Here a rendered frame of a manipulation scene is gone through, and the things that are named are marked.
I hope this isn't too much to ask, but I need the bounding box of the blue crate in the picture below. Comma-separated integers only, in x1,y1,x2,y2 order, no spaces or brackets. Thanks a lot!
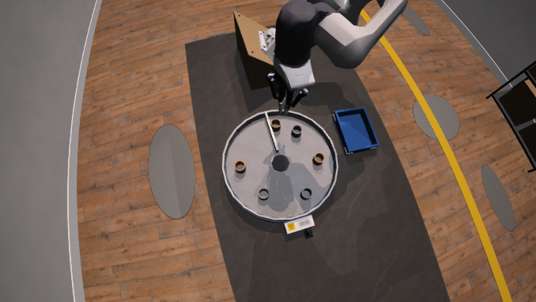
332,107,379,156

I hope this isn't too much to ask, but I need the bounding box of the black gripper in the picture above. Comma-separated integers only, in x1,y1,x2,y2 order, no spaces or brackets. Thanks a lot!
266,70,310,116

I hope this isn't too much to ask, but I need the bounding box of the bronze bushing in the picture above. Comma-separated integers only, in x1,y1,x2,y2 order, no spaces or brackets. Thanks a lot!
270,119,281,132
312,153,325,166
234,160,246,174

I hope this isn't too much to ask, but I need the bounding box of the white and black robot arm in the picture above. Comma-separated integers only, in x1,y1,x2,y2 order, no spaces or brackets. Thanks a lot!
258,0,409,91

